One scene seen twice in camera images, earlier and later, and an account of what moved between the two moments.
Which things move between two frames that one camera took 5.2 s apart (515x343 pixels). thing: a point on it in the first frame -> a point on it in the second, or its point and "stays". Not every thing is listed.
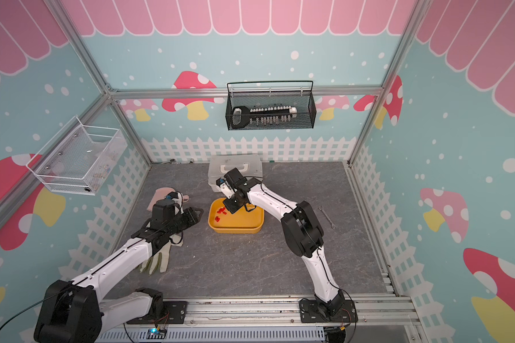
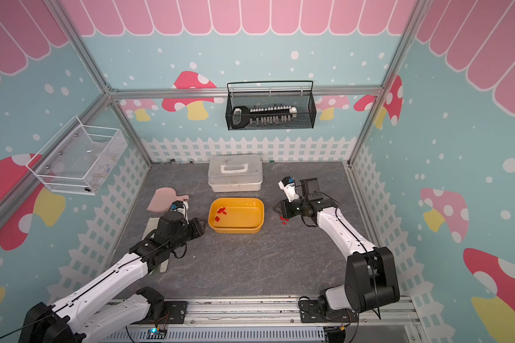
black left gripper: x=192 y=216 -> x=195 y=224
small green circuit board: x=156 y=334 stays
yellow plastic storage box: x=222 y=221 stays
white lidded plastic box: x=248 y=165 stays
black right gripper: x=229 y=206 -> x=285 y=205
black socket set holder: x=243 y=116 stays
